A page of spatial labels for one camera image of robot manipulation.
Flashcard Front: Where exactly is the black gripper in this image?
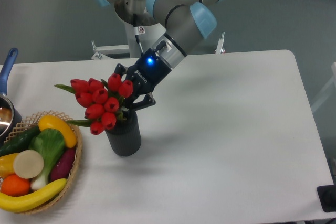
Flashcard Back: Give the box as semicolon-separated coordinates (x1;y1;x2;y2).
112;49;172;111

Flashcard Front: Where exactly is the red tulip bouquet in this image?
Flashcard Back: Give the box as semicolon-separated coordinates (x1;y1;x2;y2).
55;73;133;135

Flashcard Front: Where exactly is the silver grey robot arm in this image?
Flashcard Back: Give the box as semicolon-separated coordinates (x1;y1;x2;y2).
97;0;221;110

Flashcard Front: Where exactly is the dark grey ribbed vase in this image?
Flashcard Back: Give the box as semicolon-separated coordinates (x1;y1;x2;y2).
105;110;142;157

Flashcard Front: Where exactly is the green bok choy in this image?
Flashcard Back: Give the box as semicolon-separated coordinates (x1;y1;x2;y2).
29;129;65;191

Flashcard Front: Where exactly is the purple sweet potato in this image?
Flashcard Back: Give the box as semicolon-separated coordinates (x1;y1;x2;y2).
50;148;76;182

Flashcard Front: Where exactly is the woven wicker basket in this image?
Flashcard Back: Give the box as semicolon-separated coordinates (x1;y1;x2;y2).
5;111;82;214

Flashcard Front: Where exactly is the dark green cucumber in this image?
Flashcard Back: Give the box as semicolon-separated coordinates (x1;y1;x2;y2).
1;125;40;156

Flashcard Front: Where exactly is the beige round slice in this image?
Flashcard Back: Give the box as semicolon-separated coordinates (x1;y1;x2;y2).
13;150;44;179

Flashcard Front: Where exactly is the yellow bell pepper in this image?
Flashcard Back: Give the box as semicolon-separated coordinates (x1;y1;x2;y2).
0;153;18;178

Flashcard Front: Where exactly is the orange fruit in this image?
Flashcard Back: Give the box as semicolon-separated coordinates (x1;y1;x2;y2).
1;174;30;197

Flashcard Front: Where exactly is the yellow banana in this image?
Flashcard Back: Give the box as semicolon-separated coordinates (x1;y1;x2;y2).
1;178;67;213

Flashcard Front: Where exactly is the black device at edge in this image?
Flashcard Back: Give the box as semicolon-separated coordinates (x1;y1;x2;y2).
317;185;335;212

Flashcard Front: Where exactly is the white metal base frame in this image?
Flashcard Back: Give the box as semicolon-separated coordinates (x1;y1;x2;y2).
91;31;226;60

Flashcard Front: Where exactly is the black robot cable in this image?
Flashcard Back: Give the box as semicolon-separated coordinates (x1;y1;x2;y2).
132;13;145;58

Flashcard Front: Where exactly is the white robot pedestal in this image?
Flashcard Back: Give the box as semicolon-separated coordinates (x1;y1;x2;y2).
124;23;165;56

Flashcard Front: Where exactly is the blue handled saucepan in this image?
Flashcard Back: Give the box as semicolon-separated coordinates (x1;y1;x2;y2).
1;48;22;145

